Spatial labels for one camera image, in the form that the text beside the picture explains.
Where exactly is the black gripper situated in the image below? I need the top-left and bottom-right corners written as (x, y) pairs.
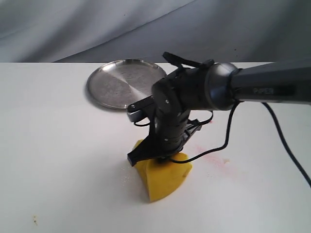
top-left (127, 69), bottom-right (207, 167)

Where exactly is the yellow sponge block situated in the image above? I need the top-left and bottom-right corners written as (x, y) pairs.
top-left (133, 139), bottom-right (193, 203)

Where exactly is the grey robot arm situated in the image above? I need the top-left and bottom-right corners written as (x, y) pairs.
top-left (127, 59), bottom-right (311, 165)

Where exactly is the round steel plate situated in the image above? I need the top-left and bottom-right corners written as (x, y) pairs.
top-left (86, 59), bottom-right (167, 110)

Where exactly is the grey backdrop cloth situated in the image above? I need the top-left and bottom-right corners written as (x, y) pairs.
top-left (0, 0), bottom-right (311, 63)

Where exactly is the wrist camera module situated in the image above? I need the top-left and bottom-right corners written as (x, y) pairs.
top-left (126, 96), bottom-right (155, 123)

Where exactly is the black cable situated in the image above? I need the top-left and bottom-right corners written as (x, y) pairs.
top-left (132, 52), bottom-right (311, 190)

